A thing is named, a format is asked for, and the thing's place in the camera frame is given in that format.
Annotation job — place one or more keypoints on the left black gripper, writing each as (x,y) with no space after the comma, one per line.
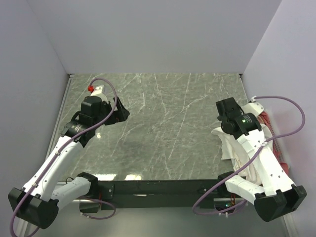
(120,115)

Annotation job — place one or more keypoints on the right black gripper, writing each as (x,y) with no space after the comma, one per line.
(239,107)

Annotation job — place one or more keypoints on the white Coca-Cola t-shirt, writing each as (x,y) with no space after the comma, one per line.
(232,150)

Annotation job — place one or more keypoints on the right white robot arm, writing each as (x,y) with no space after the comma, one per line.
(249,144)

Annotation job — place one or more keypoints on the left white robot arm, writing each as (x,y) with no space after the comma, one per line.
(38,201)

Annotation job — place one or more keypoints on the white plastic laundry basket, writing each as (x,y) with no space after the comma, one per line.
(276,145)

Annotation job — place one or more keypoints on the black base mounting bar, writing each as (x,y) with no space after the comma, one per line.
(152,193)

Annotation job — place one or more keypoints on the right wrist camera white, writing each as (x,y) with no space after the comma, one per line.
(255,107)

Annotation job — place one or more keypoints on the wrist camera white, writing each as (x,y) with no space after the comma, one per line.
(255,107)
(99,91)

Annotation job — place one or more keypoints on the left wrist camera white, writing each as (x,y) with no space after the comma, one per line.
(99,91)

